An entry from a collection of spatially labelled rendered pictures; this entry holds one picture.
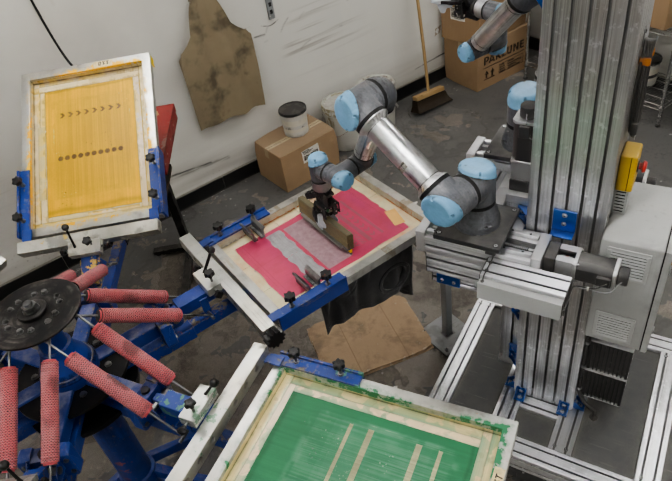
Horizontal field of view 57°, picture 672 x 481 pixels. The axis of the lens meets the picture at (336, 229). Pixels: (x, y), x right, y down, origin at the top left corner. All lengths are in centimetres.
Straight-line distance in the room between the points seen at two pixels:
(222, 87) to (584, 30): 296
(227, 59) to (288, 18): 56
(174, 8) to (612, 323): 305
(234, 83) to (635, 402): 304
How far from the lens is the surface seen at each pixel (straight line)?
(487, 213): 204
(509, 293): 202
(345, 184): 228
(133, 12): 407
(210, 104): 435
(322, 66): 483
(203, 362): 356
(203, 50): 424
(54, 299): 219
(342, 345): 339
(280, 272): 248
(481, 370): 302
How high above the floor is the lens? 262
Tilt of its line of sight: 39 degrees down
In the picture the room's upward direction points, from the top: 10 degrees counter-clockwise
